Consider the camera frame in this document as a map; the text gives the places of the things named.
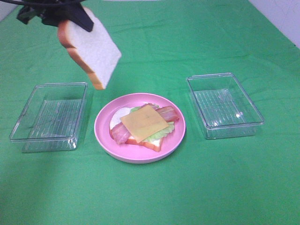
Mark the yellow cheese slice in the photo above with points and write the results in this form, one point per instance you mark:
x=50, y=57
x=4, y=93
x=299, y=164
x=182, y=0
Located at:
x=143, y=123

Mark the clear right ingredient tray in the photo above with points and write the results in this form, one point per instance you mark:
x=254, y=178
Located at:
x=223, y=107

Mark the pink round plate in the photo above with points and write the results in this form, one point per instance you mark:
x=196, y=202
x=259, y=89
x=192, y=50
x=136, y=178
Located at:
x=137, y=154

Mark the green tablecloth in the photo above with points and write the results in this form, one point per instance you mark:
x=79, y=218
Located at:
x=252, y=180

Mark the green lettuce leaf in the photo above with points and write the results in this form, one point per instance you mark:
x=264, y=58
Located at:
x=167, y=130

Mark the white bread slice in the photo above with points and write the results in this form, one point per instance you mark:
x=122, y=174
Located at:
x=154, y=142

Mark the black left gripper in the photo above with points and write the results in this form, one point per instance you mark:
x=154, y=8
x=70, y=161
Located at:
x=52, y=12

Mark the bacon strip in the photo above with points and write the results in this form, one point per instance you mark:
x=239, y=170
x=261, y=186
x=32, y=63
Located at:
x=118, y=131
x=168, y=113

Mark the clear left bread tray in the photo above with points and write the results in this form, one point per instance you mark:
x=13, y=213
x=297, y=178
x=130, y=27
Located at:
x=52, y=118

